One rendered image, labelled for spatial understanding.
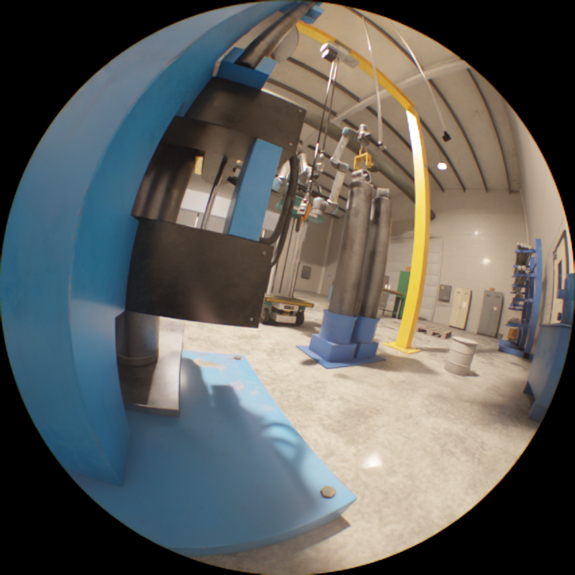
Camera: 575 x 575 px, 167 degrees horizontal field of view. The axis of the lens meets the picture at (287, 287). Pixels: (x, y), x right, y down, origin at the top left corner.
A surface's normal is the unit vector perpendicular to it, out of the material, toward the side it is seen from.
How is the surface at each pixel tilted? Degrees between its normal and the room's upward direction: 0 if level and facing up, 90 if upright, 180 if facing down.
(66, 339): 90
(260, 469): 0
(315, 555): 0
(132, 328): 90
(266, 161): 90
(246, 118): 90
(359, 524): 0
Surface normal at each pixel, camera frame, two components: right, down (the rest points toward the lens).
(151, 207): 0.63, 0.15
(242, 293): 0.44, 0.11
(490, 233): -0.87, -0.16
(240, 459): 0.19, -0.98
